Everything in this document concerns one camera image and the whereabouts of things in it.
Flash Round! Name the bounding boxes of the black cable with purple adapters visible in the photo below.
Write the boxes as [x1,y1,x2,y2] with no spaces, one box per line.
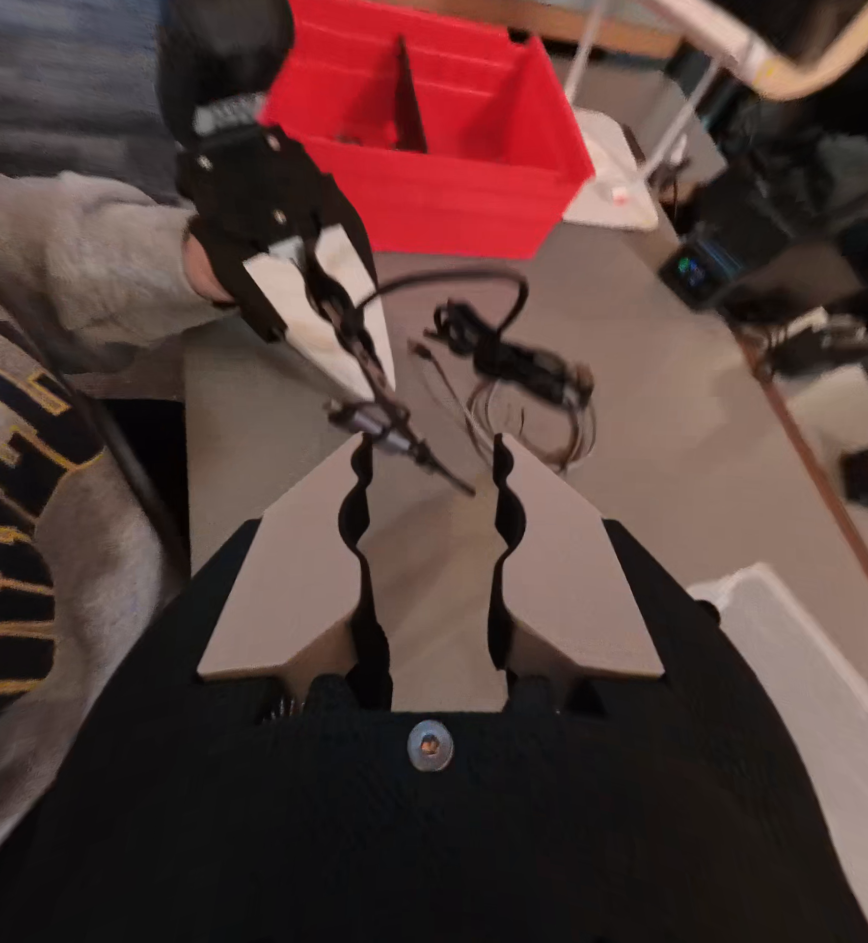
[303,254,596,499]

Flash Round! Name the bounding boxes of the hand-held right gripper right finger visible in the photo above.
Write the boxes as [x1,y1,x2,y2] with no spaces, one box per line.
[488,432,666,705]

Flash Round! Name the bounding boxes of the red plastic bin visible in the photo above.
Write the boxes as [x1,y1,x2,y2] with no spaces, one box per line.
[259,0,596,260]

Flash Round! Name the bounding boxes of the grey braided cable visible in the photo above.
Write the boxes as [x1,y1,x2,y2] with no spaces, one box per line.
[408,339,598,476]

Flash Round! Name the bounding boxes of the person's left hand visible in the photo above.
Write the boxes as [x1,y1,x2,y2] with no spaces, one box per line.
[181,214,239,304]

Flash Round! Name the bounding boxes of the person's left forearm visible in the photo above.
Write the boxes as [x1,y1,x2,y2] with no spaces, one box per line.
[0,167,244,403]

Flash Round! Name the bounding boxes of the person's grey printed sweatshirt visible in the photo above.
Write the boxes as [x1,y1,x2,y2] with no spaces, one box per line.
[0,281,191,871]

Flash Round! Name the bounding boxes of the clear plastic bin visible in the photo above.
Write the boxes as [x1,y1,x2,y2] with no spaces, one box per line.
[687,563,868,943]

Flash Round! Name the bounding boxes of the black label printer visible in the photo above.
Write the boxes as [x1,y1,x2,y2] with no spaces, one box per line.
[657,221,800,312]

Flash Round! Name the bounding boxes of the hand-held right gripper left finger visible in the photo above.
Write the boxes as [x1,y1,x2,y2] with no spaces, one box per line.
[196,432,393,708]

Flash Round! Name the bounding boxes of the curved wooden frame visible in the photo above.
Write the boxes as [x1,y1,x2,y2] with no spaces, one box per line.
[758,0,868,101]

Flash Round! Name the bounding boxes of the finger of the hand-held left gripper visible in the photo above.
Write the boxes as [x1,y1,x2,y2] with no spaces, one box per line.
[242,237,377,404]
[313,223,397,392]

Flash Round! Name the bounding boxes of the white lamp base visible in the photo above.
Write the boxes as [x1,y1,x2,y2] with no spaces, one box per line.
[561,107,660,232]

